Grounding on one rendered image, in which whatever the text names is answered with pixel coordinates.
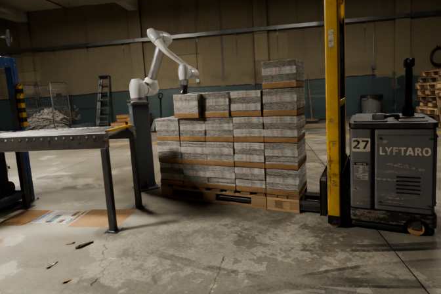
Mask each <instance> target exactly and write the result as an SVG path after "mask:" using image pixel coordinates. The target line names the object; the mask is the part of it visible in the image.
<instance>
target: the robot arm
mask: <svg viewBox="0 0 441 294"><path fill-rule="evenodd" d="M147 35H148V38H149V39H150V41H151V42H152V43H153V44H154V45H155V46H156V50H155V53H154V57H153V60H152V65H151V67H150V72H149V74H148V77H146V78H145V80H144V81H143V80H141V79H140V78H138V79H132V80H131V82H130V85H129V90H130V96H131V99H130V100H127V101H126V103H129V104H132V103H143V102H148V101H145V98H144V96H152V95H155V94H156V93H158V91H159V85H158V81H157V76H158V72H159V68H160V66H161V61H162V58H163V54H164V53H165V54H166V55H167V56H168V57H170V58H172V59H173V60H174V61H176V62H177V63H179V64H180V66H179V69H178V76H179V79H180V85H181V86H180V88H181V89H182V91H181V92H180V94H181V95H185V94H188V91H187V88H188V86H187V85H188V79H195V78H197V76H198V75H199V72H198V71H197V69H195V68H193V67H192V66H189V65H187V63H185V61H183V60H182V59H181V58H179V57H178V56H177V55H175V54H174V53H173V52H171V51H170V50H169V49H168V48H167V47H168V46H169V45H170V44H171V43H172V40H173V38H172V37H171V35H170V34H169V33H167V32H164V31H158V30H155V29H153V28H149V29H148V30H147Z"/></svg>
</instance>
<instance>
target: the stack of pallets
mask: <svg viewBox="0 0 441 294"><path fill-rule="evenodd" d="M434 84H435V87H434ZM415 89H417V95H418V100H419V102H420V106H416V113H417V114H425V115H426V116H429V117H431V118H433V119H435V120H436V121H438V122H439V127H441V125H440V119H439V116H440V114H438V106H437V99H436V95H435V93H438V92H440V91H441V68H440V69H434V70H425V71H421V77H418V83H416V84H415Z"/></svg>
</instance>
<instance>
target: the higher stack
mask: <svg viewBox="0 0 441 294"><path fill-rule="evenodd" d="M304 68H305V65H304V62H303V61H300V60H297V59H287V60H276V61H270V62H262V74H263V75H262V77H263V83H279V82H288V81H304V79H305V78H304V74H305V72H304V70H305V69H304ZM304 90H305V89H304V88H303V87H280V88H270V89H267V90H263V92H262V93H263V101H264V102H263V103H264V106H263V107H264V111H275V110H298V109H300V108H301V109H302V108H304V107H305V99H304V97H305V94H304ZM304 118H305V113H301V114H299V115H270V116H264V117H263V120H264V137H275V138H297V143H286V142H266V143H265V144H264V145H265V157H266V163H272V164H285V165H298V164H300V162H301V161H302V160H303V159H304V158H305V157H306V143H305V142H306V141H305V140H306V138H305V137H304V138H303V139H302V140H300V141H299V142H298V137H299V136H301V135H302V134H303V133H304V132H305V119H304ZM306 170H307V169H306V162H304V163H303V165H302V166H301V167H300V169H299V170H291V169H268V168H267V169H266V188H267V189H270V190H285V191H292V192H299V191H300V189H301V188H302V186H303V184H304V183H305V181H306ZM305 192H307V184H306V186H305V187H304V189H303V191H302V192H301V195H300V196H299V197H296V196H283V195H276V194H267V195H266V198H267V209H269V210H275V211H286V212H292V213H300V212H301V210H300V200H302V201H304V200H305Z"/></svg>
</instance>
